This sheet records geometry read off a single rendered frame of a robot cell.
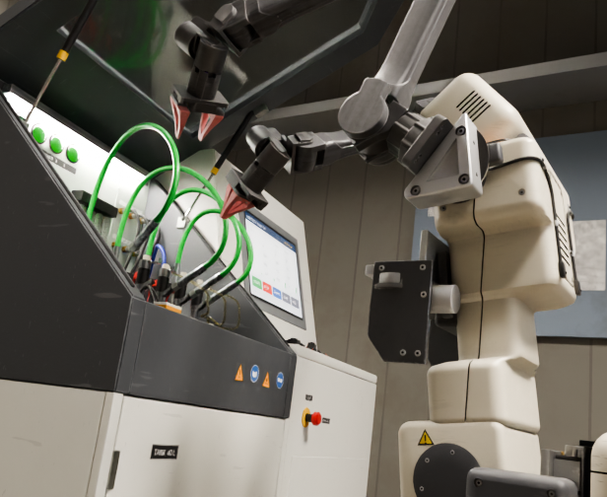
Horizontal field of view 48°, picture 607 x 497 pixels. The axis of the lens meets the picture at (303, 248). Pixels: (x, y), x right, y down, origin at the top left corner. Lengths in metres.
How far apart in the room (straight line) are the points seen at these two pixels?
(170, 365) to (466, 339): 0.54
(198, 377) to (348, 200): 2.30
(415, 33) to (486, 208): 0.30
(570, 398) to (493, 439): 1.96
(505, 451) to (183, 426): 0.61
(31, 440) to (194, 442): 0.31
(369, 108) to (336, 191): 2.56
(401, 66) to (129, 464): 0.79
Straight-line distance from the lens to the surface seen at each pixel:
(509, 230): 1.09
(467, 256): 1.10
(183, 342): 1.31
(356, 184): 3.56
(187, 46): 1.39
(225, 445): 1.49
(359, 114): 1.05
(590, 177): 3.14
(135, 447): 1.23
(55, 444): 1.23
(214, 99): 1.39
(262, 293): 2.15
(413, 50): 1.12
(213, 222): 2.00
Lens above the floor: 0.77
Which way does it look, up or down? 15 degrees up
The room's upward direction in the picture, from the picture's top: 7 degrees clockwise
